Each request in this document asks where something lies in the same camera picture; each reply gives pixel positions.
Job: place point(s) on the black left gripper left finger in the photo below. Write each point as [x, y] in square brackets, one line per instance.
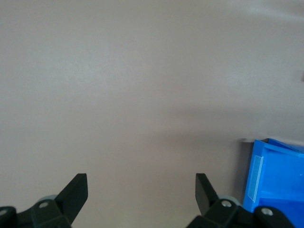
[64, 206]

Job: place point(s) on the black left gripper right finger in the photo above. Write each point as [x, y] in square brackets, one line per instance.
[213, 211]

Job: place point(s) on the brown table mat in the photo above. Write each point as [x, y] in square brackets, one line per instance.
[118, 95]

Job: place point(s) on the blue plastic storage bin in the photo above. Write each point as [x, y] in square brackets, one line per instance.
[280, 175]

